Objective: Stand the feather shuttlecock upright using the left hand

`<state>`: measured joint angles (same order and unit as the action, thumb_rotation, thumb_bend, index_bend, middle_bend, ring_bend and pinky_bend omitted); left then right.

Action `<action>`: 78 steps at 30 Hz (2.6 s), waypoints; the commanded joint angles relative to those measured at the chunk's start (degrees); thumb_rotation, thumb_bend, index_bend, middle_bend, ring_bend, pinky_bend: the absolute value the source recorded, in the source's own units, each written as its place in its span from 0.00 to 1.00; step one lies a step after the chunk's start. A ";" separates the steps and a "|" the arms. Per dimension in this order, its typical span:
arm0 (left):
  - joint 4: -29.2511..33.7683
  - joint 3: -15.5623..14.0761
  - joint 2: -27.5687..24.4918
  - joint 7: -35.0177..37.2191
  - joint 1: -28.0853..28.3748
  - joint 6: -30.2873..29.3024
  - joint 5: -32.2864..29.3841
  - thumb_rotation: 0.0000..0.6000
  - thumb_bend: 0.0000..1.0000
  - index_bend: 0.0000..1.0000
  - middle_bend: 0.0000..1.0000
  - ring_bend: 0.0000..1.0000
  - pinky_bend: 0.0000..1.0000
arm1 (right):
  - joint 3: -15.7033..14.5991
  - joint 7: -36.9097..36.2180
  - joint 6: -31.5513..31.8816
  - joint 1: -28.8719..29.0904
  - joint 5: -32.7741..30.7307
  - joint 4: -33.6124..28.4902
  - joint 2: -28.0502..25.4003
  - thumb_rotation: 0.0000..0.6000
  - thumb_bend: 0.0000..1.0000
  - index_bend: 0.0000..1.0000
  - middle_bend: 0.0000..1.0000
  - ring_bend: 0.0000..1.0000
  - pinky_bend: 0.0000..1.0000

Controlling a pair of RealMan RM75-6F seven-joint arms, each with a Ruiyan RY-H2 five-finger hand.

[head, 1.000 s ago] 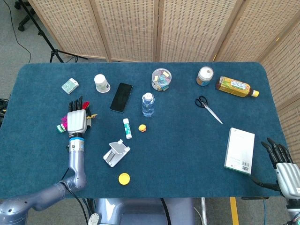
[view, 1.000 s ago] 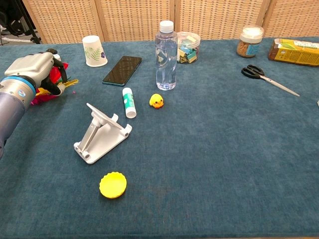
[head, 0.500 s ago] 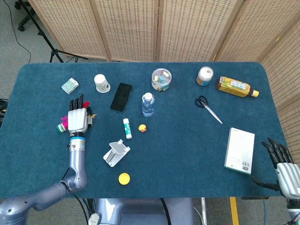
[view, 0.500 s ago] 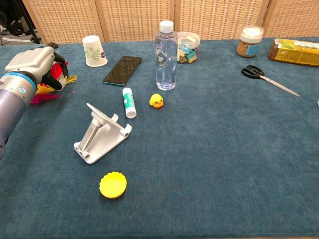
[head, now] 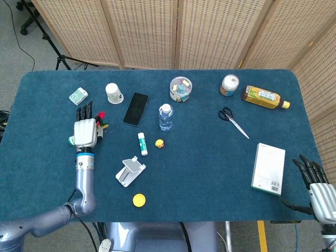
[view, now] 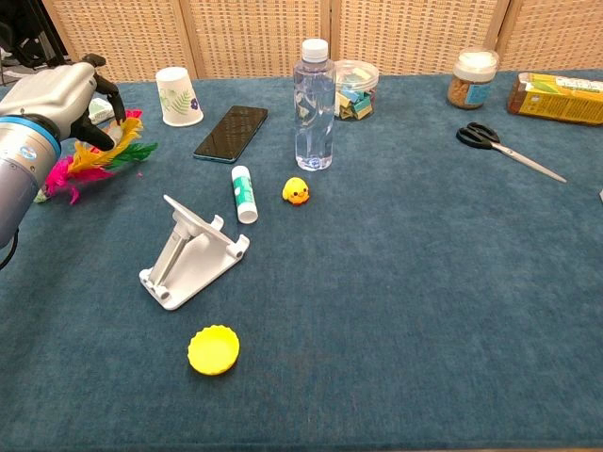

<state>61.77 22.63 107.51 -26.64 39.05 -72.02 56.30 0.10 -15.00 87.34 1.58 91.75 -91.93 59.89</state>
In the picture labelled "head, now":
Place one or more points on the wooden rattan folding screen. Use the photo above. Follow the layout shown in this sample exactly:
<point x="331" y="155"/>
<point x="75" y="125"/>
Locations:
<point x="210" y="34"/>

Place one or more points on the colourful toy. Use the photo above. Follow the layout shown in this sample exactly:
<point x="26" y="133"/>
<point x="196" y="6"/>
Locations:
<point x="101" y="115"/>

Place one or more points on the white flat cardboard box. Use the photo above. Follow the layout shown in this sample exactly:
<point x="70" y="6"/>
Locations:
<point x="269" y="168"/>

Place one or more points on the green white tissue pack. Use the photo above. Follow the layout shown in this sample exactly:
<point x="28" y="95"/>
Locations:
<point x="78" y="96"/>

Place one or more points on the yellow chick toy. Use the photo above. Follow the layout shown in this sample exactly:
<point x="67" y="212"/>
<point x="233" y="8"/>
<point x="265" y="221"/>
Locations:
<point x="159" y="144"/>

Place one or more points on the grey robot torso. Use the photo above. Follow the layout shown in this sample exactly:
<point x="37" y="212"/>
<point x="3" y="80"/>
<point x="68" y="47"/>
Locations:
<point x="157" y="236"/>

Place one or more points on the black office chair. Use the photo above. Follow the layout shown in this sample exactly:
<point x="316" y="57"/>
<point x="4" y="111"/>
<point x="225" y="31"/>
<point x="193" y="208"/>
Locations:
<point x="26" y="23"/>

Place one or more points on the white lidded brown jar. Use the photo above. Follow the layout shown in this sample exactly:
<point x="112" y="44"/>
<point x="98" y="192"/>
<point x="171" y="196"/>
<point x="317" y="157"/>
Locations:
<point x="229" y="85"/>

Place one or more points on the white green glue stick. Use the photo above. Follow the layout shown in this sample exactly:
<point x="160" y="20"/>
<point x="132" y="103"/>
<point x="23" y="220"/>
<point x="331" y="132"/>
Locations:
<point x="142" y="144"/>

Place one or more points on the blue table cloth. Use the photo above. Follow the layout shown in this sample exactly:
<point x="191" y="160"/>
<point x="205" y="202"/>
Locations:
<point x="199" y="170"/>

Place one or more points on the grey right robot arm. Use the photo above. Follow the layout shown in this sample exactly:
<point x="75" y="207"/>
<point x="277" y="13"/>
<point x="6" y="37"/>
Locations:
<point x="330" y="236"/>

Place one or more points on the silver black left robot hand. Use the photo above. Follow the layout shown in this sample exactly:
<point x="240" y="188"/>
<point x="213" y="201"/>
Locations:
<point x="84" y="132"/>

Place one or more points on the black tripod stand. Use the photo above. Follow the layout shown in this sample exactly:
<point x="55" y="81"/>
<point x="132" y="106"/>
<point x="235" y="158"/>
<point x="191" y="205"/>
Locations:
<point x="61" y="58"/>

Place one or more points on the white leaf print paper cup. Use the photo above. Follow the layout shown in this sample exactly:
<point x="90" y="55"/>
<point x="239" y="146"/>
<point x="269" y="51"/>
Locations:
<point x="114" y="94"/>

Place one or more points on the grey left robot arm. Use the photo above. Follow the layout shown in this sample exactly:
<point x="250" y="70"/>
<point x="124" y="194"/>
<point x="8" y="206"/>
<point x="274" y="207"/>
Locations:
<point x="84" y="181"/>

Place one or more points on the metal table leg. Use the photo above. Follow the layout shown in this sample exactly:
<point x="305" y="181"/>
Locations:
<point x="228" y="236"/>

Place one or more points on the clear plastic water bottle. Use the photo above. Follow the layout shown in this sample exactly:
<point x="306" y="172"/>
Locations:
<point x="166" y="118"/>

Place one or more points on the clear jar of colourful clips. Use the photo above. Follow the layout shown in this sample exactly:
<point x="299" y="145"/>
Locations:
<point x="180" y="89"/>

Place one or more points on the yellow label tea bottle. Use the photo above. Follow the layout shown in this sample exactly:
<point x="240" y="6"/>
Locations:
<point x="262" y="97"/>

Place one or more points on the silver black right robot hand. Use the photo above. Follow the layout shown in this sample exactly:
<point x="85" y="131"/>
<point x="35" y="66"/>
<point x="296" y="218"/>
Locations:
<point x="321" y="195"/>

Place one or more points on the yellow plastic lid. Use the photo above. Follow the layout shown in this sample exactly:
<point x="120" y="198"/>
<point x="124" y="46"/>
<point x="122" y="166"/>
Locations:
<point x="139" y="200"/>

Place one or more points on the black smartphone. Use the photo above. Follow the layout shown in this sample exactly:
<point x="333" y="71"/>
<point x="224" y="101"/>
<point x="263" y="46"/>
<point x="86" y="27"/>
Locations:
<point x="136" y="109"/>

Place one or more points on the white folding phone stand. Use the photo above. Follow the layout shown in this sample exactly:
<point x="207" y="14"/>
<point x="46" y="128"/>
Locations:
<point x="130" y="170"/>

